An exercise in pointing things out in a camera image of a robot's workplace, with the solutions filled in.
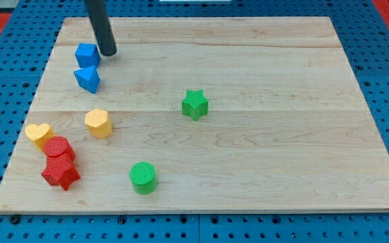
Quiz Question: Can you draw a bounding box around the blue triangle block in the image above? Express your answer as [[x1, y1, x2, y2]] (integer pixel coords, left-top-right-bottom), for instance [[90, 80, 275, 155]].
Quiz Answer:
[[74, 66, 100, 94]]

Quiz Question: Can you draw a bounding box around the blue cube block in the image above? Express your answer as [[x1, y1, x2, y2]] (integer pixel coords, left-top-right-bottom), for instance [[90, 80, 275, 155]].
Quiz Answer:
[[75, 43, 101, 68]]

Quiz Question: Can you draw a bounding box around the wooden board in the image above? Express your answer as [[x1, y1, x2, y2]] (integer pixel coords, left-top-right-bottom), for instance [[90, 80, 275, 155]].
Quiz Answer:
[[0, 17, 389, 215]]

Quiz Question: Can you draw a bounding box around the green star block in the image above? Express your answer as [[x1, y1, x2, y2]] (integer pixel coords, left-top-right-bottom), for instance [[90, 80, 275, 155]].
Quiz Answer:
[[182, 90, 209, 121]]

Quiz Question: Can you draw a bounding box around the green cylinder block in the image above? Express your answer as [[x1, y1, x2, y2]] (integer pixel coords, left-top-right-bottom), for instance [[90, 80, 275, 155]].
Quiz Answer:
[[129, 161, 157, 194]]

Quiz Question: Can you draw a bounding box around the yellow hexagon block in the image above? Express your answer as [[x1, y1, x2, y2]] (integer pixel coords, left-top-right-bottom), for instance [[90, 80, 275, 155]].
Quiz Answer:
[[84, 109, 112, 139]]

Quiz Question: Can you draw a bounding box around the red cylinder block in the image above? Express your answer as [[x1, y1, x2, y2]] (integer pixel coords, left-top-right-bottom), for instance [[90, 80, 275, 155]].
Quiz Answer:
[[43, 136, 76, 162]]

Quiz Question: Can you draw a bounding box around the red star block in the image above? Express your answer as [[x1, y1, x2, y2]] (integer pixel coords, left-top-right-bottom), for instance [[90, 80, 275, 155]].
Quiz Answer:
[[41, 155, 81, 190]]

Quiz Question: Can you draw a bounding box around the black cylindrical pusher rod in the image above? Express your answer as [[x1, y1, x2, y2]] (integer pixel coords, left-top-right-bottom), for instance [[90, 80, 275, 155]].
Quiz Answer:
[[84, 0, 118, 57]]

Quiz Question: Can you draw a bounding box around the yellow heart block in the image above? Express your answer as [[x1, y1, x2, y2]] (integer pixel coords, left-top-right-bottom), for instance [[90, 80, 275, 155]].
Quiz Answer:
[[25, 124, 55, 151]]

